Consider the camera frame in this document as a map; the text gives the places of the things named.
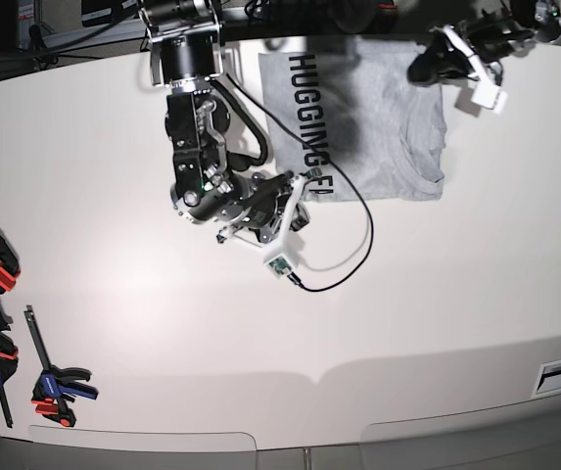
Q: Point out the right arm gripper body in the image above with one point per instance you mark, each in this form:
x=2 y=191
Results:
x=263 y=213

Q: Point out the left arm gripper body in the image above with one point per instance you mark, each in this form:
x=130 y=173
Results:
x=489 y=40

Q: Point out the grey T-shirt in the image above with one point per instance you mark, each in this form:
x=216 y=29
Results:
x=349 y=110

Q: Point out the right arm black robot arm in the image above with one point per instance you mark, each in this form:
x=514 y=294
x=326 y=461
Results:
x=215 y=142

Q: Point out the left arm black robot arm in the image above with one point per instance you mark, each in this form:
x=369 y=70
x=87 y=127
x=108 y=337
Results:
x=543 y=17

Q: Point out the blue black bar clamp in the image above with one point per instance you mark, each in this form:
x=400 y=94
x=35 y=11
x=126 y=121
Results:
x=56 y=388

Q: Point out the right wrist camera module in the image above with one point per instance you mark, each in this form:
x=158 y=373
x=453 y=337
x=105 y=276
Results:
x=280 y=264

